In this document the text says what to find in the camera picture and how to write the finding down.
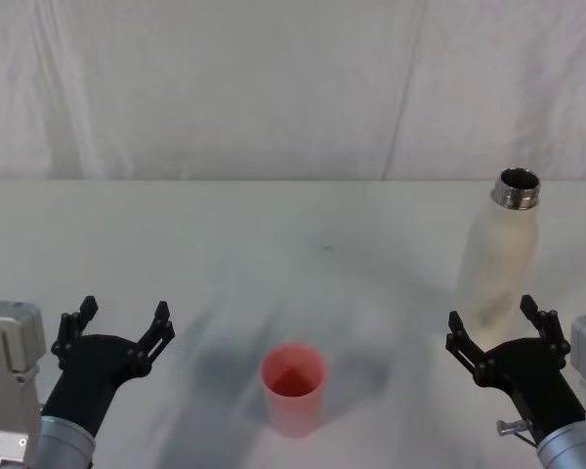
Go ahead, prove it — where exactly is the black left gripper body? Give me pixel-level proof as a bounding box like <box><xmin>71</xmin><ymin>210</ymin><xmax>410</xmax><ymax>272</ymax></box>
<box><xmin>40</xmin><ymin>333</ymin><xmax>151</xmax><ymax>439</ymax></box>

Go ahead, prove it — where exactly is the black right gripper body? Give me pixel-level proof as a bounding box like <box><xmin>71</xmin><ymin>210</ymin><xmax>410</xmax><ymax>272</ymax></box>
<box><xmin>473</xmin><ymin>336</ymin><xmax>586</xmax><ymax>437</ymax></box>

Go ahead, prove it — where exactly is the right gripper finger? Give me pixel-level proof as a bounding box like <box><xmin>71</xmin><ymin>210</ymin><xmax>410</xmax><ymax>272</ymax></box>
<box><xmin>445</xmin><ymin>310</ymin><xmax>495</xmax><ymax>387</ymax></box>
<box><xmin>519</xmin><ymin>293</ymin><xmax>572</xmax><ymax>368</ymax></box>

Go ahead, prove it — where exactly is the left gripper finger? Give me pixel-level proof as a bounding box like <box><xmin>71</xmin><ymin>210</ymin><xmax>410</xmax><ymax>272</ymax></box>
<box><xmin>50</xmin><ymin>294</ymin><xmax>100</xmax><ymax>368</ymax></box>
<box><xmin>126</xmin><ymin>300</ymin><xmax>177</xmax><ymax>379</ymax></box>

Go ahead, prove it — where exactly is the cream vacuum bottle steel neck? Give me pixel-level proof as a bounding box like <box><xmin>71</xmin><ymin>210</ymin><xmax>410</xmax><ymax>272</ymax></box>
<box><xmin>456</xmin><ymin>166</ymin><xmax>542</xmax><ymax>353</ymax></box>

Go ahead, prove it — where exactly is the white table cloth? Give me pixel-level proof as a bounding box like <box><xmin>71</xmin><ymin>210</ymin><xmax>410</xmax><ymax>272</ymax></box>
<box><xmin>0</xmin><ymin>177</ymin><xmax>586</xmax><ymax>469</ymax></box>

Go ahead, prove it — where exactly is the pink cup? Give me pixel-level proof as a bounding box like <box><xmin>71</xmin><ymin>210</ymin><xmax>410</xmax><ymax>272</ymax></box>
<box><xmin>257</xmin><ymin>342</ymin><xmax>329</xmax><ymax>439</ymax></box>

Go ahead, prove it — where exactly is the white curtain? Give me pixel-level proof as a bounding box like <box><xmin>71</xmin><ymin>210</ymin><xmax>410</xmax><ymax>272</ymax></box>
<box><xmin>0</xmin><ymin>0</ymin><xmax>586</xmax><ymax>183</ymax></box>

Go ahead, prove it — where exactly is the thin dark cable silver plug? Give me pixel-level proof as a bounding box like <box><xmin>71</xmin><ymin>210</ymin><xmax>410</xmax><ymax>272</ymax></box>
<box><xmin>496</xmin><ymin>418</ymin><xmax>539</xmax><ymax>448</ymax></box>

